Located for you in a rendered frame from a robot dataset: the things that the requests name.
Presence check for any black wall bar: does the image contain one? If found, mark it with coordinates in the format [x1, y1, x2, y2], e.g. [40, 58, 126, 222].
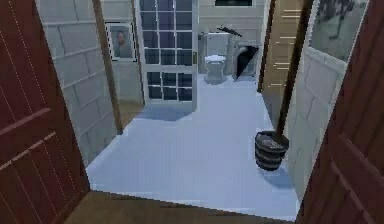
[216, 26, 243, 38]

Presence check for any white glass-paned door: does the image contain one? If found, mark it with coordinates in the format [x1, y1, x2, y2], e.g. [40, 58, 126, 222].
[134, 0, 200, 113]

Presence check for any dark window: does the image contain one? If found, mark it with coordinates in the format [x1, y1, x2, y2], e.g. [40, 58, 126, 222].
[214, 0, 253, 8]

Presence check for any white toilet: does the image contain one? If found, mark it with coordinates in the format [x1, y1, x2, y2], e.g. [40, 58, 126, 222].
[203, 32, 231, 85]

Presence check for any framed portrait picture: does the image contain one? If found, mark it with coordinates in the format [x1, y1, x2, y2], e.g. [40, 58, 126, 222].
[105, 22, 138, 63]

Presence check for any grey framed wall picture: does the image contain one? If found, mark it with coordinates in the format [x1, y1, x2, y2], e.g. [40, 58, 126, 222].
[308, 0, 369, 64]

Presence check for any red-brown wooden room door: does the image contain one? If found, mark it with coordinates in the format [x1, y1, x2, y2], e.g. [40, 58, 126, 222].
[0, 0, 91, 224]

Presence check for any light wooden door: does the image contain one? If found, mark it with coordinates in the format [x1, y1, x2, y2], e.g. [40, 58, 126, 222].
[257, 0, 303, 129]

